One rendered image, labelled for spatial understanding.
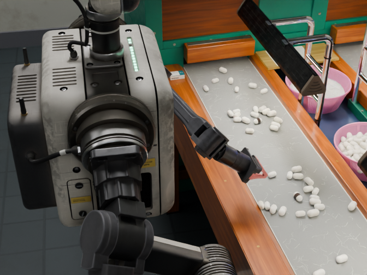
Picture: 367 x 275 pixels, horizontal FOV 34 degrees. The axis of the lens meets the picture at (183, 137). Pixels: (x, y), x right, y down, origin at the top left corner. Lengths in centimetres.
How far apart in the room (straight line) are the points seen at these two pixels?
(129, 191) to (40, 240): 191
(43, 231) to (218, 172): 119
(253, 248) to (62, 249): 129
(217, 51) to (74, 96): 151
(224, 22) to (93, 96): 156
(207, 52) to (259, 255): 109
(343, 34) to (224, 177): 107
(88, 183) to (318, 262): 82
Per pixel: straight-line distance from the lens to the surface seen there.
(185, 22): 257
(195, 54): 257
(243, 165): 178
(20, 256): 289
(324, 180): 209
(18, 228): 302
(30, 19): 448
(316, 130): 227
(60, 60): 126
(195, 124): 174
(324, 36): 213
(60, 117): 114
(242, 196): 194
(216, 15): 260
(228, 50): 261
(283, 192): 201
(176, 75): 250
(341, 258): 181
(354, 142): 227
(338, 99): 249
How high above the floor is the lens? 205
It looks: 36 degrees down
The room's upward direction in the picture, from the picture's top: straight up
